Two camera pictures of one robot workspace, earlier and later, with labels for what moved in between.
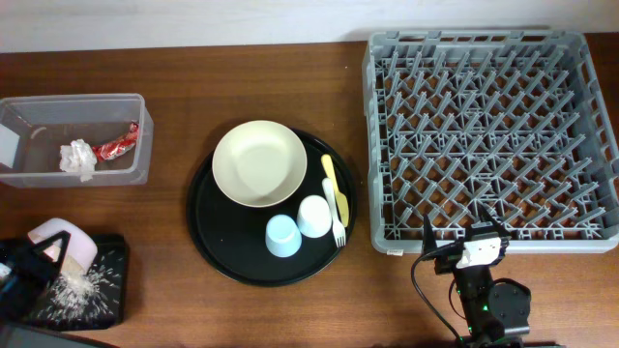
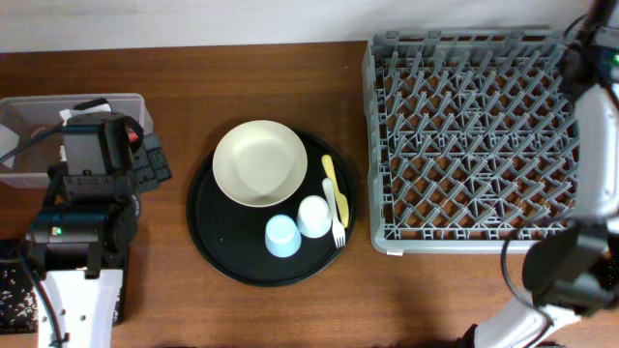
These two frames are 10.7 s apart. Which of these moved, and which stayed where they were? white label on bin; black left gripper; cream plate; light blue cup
Moved: black left gripper
Stayed: light blue cup; white label on bin; cream plate
